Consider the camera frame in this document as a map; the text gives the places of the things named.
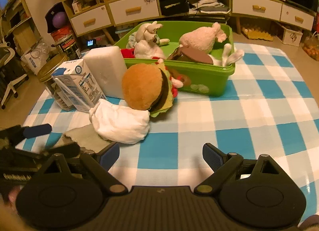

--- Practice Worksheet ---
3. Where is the black bag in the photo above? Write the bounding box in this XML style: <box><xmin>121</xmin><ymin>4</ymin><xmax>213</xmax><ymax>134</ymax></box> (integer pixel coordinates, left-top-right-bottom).
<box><xmin>159</xmin><ymin>0</ymin><xmax>190</xmax><ymax>17</ymax></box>

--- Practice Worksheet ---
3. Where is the hamburger plush with white body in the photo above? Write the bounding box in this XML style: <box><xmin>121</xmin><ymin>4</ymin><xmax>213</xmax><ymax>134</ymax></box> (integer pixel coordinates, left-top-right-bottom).
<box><xmin>89</xmin><ymin>63</ymin><xmax>184</xmax><ymax>145</ymax></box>

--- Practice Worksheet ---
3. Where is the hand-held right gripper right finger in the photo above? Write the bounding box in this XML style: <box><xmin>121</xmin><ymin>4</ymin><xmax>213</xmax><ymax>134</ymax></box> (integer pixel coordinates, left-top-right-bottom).
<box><xmin>194</xmin><ymin>143</ymin><xmax>281</xmax><ymax>194</ymax></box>

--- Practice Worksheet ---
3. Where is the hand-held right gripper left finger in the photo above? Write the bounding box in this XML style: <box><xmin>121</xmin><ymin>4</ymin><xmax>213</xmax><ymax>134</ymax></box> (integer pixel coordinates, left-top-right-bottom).
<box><xmin>41</xmin><ymin>143</ymin><xmax>127</xmax><ymax>194</ymax></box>

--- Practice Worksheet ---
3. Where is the person's left forearm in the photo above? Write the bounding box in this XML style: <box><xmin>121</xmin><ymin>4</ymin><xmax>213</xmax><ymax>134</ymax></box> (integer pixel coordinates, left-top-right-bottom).
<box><xmin>0</xmin><ymin>191</ymin><xmax>29</xmax><ymax>231</ymax></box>

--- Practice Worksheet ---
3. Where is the white crate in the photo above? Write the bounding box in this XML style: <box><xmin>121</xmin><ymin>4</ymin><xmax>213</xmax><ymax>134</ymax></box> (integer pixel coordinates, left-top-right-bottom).
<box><xmin>277</xmin><ymin>21</ymin><xmax>303</xmax><ymax>47</ymax></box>

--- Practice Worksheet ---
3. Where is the glass jar with gold lid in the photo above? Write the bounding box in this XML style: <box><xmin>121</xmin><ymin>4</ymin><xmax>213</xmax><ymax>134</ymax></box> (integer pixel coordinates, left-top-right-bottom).
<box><xmin>37</xmin><ymin>54</ymin><xmax>75</xmax><ymax>112</ymax></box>

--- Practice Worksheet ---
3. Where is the stack of papers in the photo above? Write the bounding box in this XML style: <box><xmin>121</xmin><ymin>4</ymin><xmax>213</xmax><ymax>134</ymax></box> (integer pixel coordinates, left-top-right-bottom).
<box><xmin>188</xmin><ymin>0</ymin><xmax>231</xmax><ymax>15</ymax></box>

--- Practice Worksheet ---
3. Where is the grey-green cloth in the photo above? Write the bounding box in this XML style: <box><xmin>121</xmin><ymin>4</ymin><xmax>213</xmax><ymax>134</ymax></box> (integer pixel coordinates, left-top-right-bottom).
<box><xmin>53</xmin><ymin>124</ymin><xmax>112</xmax><ymax>157</ymax></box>

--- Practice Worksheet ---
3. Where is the bag of oranges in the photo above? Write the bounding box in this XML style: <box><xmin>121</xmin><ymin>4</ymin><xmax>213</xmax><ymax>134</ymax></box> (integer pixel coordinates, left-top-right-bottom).
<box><xmin>303</xmin><ymin>31</ymin><xmax>319</xmax><ymax>62</ymax></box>

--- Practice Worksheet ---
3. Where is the white foam block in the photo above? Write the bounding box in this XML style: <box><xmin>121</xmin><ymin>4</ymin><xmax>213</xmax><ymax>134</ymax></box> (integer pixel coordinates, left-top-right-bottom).
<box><xmin>83</xmin><ymin>46</ymin><xmax>128</xmax><ymax>100</ymax></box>

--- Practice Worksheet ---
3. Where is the metal tin can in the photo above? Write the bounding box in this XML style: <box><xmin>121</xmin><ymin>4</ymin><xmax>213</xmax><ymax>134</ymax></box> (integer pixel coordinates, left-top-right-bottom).
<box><xmin>54</xmin><ymin>34</ymin><xmax>81</xmax><ymax>58</ymax></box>

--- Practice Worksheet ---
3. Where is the white plush with red scarf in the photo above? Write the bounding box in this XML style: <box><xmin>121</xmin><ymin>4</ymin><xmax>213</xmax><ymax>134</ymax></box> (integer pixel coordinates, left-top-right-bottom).
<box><xmin>121</xmin><ymin>40</ymin><xmax>166</xmax><ymax>60</ymax></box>

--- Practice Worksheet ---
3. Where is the pink plush with white dress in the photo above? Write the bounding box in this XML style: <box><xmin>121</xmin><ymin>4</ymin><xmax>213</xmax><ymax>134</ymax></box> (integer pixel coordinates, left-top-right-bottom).
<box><xmin>179</xmin><ymin>22</ymin><xmax>245</xmax><ymax>67</ymax></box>

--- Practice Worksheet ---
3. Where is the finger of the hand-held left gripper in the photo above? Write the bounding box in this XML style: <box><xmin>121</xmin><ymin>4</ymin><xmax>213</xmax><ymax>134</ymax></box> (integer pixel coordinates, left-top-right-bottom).
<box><xmin>41</xmin><ymin>143</ymin><xmax>81</xmax><ymax>159</ymax></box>
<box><xmin>21</xmin><ymin>124</ymin><xmax>52</xmax><ymax>139</ymax></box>

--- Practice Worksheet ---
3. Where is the white plastic bag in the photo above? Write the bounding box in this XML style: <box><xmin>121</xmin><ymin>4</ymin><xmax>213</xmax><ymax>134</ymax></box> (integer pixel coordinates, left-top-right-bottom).
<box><xmin>21</xmin><ymin>44</ymin><xmax>54</xmax><ymax>73</ymax></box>

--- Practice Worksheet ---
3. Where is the green plastic bin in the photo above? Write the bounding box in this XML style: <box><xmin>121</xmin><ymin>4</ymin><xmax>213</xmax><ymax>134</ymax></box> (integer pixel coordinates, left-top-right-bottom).
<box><xmin>113</xmin><ymin>21</ymin><xmax>236</xmax><ymax>97</ymax></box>

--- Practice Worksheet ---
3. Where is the egg tray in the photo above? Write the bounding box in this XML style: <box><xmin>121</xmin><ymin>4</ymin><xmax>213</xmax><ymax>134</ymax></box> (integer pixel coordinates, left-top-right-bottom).
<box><xmin>240</xmin><ymin>25</ymin><xmax>275</xmax><ymax>41</ymax></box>

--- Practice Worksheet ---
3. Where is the office chair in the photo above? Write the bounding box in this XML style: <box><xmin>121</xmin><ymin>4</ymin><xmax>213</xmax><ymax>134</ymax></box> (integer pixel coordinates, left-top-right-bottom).
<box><xmin>0</xmin><ymin>43</ymin><xmax>29</xmax><ymax>110</ymax></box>

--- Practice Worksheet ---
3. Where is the blue white milk carton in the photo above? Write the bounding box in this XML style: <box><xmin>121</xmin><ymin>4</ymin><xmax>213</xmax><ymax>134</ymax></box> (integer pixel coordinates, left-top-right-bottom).
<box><xmin>52</xmin><ymin>59</ymin><xmax>108</xmax><ymax>114</ymax></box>

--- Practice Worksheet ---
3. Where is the grey rabbit plush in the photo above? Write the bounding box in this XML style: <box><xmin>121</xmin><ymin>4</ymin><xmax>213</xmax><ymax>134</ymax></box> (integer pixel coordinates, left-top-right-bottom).
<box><xmin>127</xmin><ymin>21</ymin><xmax>170</xmax><ymax>47</ymax></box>

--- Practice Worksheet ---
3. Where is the purple ball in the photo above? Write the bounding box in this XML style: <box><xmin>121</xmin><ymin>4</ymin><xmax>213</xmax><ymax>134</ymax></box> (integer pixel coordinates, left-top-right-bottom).
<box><xmin>53</xmin><ymin>12</ymin><xmax>68</xmax><ymax>28</ymax></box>

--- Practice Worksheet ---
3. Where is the blue white checkered blanket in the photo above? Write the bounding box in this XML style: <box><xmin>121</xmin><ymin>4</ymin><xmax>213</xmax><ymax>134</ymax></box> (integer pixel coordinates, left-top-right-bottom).
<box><xmin>22</xmin><ymin>43</ymin><xmax>319</xmax><ymax>196</ymax></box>

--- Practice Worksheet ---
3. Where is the brown plush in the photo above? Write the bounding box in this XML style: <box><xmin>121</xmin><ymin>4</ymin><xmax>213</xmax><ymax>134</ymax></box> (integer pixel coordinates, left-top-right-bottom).
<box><xmin>167</xmin><ymin>46</ymin><xmax>214</xmax><ymax>66</ymax></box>

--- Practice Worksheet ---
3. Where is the white cabinet drawer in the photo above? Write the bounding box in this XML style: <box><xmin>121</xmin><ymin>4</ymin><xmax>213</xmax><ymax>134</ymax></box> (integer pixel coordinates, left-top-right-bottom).
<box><xmin>232</xmin><ymin>0</ymin><xmax>283</xmax><ymax>19</ymax></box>
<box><xmin>109</xmin><ymin>0</ymin><xmax>160</xmax><ymax>25</ymax></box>
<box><xmin>280</xmin><ymin>4</ymin><xmax>314</xmax><ymax>30</ymax></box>
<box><xmin>70</xmin><ymin>6</ymin><xmax>112</xmax><ymax>36</ymax></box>

